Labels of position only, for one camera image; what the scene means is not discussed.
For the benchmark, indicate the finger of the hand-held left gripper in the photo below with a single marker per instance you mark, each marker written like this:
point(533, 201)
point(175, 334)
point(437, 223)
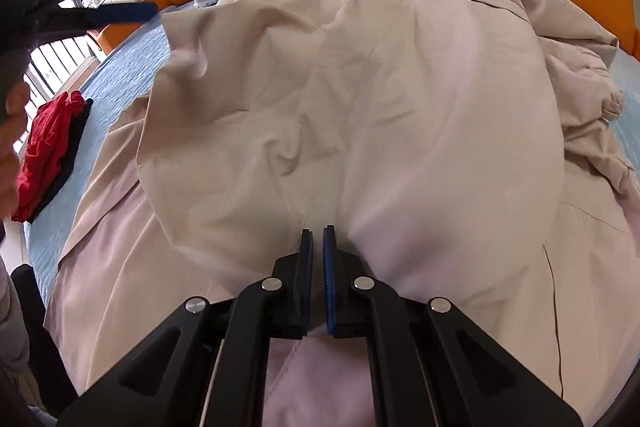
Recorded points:
point(125, 12)

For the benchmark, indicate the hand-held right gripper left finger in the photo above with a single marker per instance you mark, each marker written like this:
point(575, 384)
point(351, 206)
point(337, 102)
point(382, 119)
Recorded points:
point(306, 272)

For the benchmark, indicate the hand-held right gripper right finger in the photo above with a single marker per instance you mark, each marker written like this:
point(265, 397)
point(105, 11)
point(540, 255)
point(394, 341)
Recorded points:
point(329, 277)

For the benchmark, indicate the pink jacket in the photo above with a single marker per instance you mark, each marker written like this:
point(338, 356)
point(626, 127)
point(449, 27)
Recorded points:
point(350, 107)

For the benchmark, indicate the person's left hand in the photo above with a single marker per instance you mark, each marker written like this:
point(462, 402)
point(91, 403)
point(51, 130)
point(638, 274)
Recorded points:
point(10, 187)

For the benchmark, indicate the light blue bed mat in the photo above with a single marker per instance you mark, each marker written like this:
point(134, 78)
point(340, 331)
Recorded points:
point(110, 92)

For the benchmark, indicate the red cloth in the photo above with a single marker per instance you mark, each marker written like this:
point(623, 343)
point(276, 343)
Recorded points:
point(45, 147)

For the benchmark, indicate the person's dark clothing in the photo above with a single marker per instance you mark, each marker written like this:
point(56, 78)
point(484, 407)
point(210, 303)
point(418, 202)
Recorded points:
point(45, 347)

